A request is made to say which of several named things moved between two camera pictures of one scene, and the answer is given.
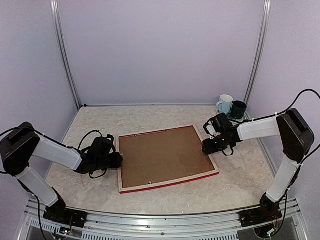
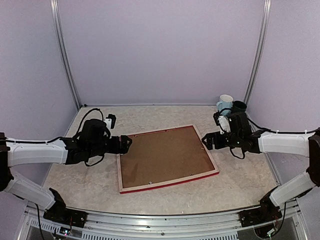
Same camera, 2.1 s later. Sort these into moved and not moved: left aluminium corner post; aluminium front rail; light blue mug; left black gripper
Moved: left black gripper
Not moved: aluminium front rail; light blue mug; left aluminium corner post
